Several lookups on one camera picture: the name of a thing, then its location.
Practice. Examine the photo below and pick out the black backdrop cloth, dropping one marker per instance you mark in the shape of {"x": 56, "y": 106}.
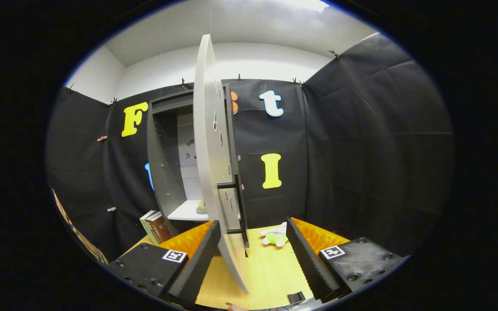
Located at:
{"x": 361, "y": 151}

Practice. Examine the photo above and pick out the pink and green plush toy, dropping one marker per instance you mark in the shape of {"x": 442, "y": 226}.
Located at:
{"x": 277, "y": 237}

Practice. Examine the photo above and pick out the dark grey cabinet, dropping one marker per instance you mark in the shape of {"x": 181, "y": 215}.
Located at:
{"x": 162, "y": 172}

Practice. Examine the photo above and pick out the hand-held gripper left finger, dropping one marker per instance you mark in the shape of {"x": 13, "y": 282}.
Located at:
{"x": 195, "y": 268}

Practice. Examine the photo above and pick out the small black block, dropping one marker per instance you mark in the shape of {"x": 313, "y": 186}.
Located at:
{"x": 296, "y": 297}

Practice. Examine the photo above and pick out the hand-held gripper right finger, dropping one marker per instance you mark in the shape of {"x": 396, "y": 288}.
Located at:
{"x": 311, "y": 263}

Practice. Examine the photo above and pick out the olive green grey-rimmed item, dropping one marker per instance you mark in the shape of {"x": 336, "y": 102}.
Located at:
{"x": 201, "y": 207}

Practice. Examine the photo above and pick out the brown patterned panel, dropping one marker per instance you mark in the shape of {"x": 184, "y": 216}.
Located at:
{"x": 78, "y": 235}

